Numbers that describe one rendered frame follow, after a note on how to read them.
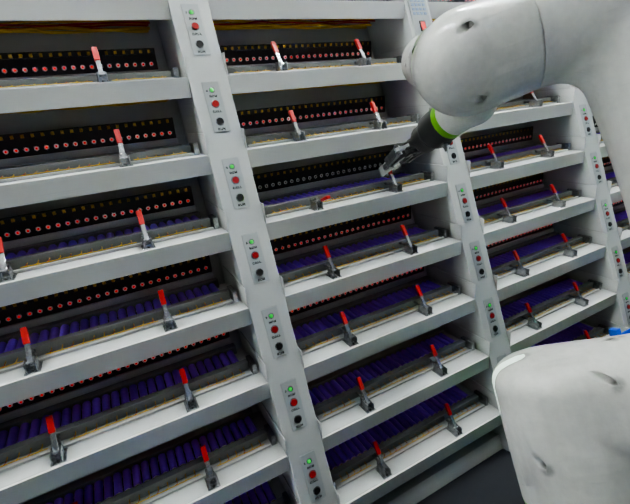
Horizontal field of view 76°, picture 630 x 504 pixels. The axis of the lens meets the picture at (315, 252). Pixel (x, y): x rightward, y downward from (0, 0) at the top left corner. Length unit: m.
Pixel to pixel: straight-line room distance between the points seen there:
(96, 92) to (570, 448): 1.02
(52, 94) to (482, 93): 0.84
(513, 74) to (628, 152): 0.14
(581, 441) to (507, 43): 0.40
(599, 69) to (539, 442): 0.39
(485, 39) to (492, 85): 0.05
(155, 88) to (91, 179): 0.25
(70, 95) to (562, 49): 0.89
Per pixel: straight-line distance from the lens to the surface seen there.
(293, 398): 1.06
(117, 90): 1.05
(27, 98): 1.06
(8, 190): 1.01
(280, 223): 1.03
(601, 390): 0.49
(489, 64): 0.50
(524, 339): 1.54
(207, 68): 1.10
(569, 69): 0.55
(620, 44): 0.54
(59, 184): 1.00
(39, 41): 1.32
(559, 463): 0.51
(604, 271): 1.95
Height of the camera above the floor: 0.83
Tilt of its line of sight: 2 degrees down
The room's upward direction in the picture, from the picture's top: 14 degrees counter-clockwise
